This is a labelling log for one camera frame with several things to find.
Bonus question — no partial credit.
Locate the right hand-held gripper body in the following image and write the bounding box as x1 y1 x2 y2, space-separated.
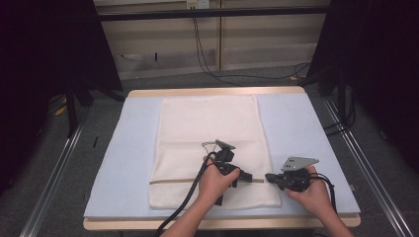
276 156 320 194

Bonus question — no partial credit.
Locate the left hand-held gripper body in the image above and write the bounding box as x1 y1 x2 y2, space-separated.
212 139 245 207

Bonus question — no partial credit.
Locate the white towel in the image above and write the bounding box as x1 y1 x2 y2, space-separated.
147 95 283 210

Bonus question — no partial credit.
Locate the person's right hand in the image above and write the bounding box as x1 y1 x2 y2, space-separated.
284 165 332 215

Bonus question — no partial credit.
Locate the person's left hand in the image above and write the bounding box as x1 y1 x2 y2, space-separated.
197 156 241 206

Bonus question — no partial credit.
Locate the wooden table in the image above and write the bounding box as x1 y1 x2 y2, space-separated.
82 86 362 232

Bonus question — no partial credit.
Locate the black metal stand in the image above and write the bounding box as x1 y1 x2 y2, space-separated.
64 83 95 138
335 70 352 132

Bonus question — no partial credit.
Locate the light blue foam mat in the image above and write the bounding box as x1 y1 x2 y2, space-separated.
83 92 362 221

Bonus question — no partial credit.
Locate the black curtain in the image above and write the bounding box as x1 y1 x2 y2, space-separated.
307 0 419 172
0 0 125 196

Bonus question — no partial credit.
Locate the black horizontal bar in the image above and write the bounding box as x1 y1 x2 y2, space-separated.
98 5 331 23

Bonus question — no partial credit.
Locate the thin grey wire loop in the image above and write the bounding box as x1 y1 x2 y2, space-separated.
201 140 219 158

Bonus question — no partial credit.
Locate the black looped gripper cable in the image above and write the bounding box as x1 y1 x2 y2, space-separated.
308 172 338 214

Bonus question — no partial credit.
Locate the thick black gripper cable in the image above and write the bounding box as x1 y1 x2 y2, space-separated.
153 151 218 237

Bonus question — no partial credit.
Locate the bundle of black floor cables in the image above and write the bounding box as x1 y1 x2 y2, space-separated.
323 93 359 137

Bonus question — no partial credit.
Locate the metal floor rail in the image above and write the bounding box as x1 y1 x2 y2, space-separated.
19 119 85 237
322 97 414 237

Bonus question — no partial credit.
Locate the long black floor cable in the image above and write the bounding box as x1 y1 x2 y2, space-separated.
192 17 311 88

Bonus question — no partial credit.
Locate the white wall outlet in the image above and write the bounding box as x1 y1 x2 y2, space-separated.
186 0 210 10

